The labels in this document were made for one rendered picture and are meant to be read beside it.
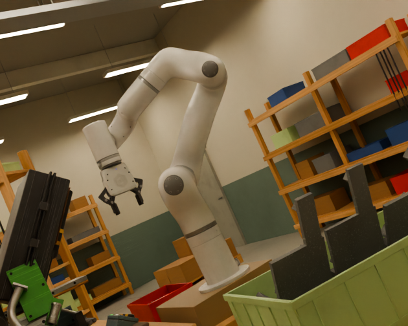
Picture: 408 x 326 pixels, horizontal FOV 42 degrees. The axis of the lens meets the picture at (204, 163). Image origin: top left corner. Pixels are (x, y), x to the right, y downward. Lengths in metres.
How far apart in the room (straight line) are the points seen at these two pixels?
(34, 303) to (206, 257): 0.70
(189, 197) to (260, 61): 7.21
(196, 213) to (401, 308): 0.77
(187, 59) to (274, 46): 6.80
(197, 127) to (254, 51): 7.17
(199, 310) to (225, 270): 0.18
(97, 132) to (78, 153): 10.16
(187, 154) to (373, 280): 0.84
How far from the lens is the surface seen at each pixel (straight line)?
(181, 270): 8.05
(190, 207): 1.75
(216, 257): 1.79
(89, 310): 5.12
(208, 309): 1.71
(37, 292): 2.14
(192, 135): 1.78
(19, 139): 11.82
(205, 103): 1.81
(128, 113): 1.83
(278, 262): 1.23
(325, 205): 8.00
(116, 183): 1.83
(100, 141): 1.85
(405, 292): 1.29
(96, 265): 11.03
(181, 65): 1.80
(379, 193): 7.29
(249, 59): 9.05
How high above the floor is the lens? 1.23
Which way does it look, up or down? 3 degrees up
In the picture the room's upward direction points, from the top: 24 degrees counter-clockwise
